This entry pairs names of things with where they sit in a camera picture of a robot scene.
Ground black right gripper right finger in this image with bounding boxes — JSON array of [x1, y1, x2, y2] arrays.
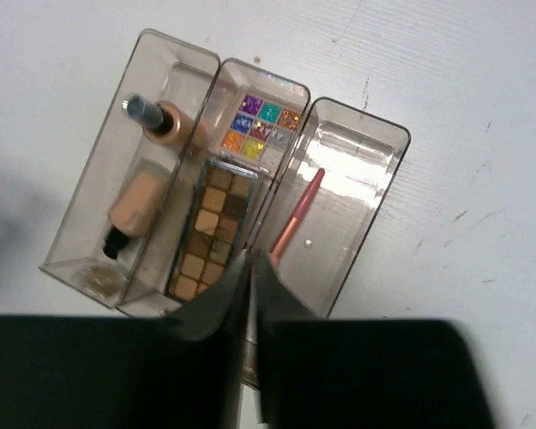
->
[[251, 254, 496, 428]]

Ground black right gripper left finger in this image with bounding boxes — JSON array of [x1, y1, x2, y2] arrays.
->
[[0, 255, 250, 428]]

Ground black-cased brown eyeshadow palette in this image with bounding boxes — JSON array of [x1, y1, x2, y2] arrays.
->
[[165, 159, 258, 303]]

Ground round pink makeup brush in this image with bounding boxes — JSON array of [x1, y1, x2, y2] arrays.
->
[[269, 168, 326, 269]]

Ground square foundation bottle black pump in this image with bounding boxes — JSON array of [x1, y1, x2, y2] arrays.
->
[[102, 162, 170, 260]]

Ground glitter eyeshadow palette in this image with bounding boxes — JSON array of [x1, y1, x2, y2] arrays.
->
[[211, 88, 305, 177]]

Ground clear three-compartment organizer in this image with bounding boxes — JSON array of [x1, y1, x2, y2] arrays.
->
[[41, 29, 411, 317]]

